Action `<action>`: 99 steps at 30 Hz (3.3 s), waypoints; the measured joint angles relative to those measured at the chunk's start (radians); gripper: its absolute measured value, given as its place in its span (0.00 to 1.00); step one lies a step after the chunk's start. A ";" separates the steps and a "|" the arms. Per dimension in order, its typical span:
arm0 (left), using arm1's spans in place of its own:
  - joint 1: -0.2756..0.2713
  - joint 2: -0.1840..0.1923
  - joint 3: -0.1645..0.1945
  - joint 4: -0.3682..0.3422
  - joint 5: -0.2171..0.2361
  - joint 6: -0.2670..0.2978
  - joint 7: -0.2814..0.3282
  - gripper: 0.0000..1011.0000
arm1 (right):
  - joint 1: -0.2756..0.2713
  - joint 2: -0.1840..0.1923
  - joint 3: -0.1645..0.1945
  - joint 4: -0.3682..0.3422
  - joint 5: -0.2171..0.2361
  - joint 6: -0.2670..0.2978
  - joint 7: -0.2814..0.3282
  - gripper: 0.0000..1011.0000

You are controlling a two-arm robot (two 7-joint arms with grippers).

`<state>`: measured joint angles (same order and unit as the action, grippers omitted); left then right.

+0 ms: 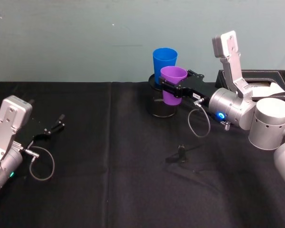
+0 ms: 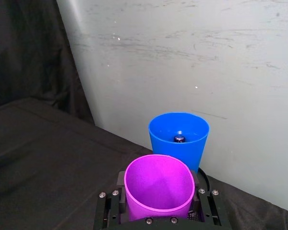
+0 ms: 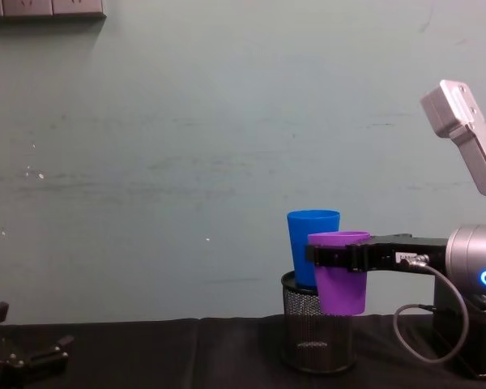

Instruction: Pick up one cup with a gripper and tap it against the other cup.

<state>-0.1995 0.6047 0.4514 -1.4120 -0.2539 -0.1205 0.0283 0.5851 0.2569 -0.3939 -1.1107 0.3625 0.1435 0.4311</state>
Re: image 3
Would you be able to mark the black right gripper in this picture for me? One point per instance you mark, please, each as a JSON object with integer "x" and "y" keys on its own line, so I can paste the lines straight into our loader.
{"x": 389, "y": 255}

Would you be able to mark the purple plastic cup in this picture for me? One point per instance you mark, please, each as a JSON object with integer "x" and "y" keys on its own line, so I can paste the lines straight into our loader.
{"x": 342, "y": 289}

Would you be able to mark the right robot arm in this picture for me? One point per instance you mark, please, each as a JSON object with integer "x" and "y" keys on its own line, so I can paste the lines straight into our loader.
{"x": 471, "y": 251}

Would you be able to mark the blue plastic cup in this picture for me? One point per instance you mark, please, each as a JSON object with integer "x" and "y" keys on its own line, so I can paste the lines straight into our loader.
{"x": 305, "y": 243}

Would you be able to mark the black mesh holder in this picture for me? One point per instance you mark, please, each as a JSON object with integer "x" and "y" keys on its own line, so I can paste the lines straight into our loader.
{"x": 318, "y": 340}

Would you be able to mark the black table cloth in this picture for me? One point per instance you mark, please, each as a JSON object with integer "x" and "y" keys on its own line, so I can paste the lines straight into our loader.
{"x": 186, "y": 356}

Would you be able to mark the dark wall socket panel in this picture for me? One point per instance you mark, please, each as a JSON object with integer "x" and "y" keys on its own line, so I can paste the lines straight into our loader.
{"x": 44, "y": 8}

